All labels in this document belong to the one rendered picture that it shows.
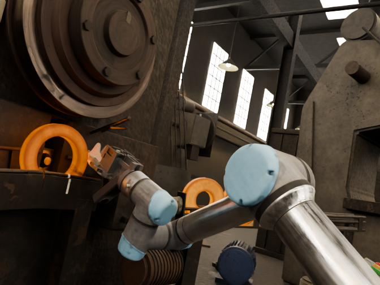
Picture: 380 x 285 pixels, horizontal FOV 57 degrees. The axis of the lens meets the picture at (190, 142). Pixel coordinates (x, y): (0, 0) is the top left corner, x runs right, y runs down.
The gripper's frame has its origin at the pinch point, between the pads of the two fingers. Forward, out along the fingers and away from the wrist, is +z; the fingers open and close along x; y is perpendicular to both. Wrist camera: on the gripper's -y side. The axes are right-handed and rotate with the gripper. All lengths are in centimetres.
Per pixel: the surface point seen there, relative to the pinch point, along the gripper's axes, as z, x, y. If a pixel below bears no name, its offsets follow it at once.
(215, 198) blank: -23.8, -37.6, 3.0
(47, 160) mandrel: 4.4, 9.4, -5.8
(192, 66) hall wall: 736, -834, 139
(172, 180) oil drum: 130, -220, -52
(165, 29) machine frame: 32, -32, 50
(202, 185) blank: -19.9, -33.0, 5.1
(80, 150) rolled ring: -2.7, 6.3, 1.8
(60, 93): 0.2, 17.5, 14.7
